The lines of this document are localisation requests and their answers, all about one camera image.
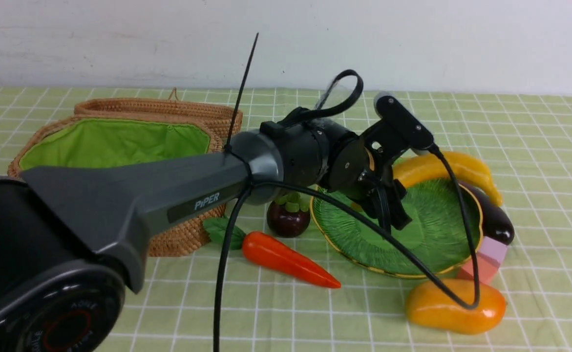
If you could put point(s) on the green leaf-shaped glass plate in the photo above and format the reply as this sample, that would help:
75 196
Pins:
436 234

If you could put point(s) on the salmon pink cube block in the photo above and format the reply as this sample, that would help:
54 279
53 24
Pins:
487 269

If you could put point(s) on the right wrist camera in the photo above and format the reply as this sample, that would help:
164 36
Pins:
406 132

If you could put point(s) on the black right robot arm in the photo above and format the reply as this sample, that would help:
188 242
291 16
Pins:
73 240

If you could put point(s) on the dark purple eggplant toy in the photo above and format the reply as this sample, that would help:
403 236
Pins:
496 224

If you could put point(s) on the green checkered tablecloth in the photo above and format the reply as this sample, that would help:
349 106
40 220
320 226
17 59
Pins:
525 139

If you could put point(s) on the orange carrot toy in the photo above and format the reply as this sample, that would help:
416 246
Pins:
264 250

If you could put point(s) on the light purple cube block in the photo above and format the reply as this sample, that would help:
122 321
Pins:
492 251

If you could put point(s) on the dark purple mangosteen toy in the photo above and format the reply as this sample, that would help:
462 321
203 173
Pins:
288 216

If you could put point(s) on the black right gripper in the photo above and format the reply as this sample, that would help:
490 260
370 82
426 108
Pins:
354 173

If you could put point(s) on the orange mango toy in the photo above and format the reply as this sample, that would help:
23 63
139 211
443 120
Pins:
426 305

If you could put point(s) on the woven wicker basket green lining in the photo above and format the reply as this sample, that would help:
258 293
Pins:
115 144

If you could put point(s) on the yellow banana toy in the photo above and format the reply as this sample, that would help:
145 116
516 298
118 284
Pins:
466 168

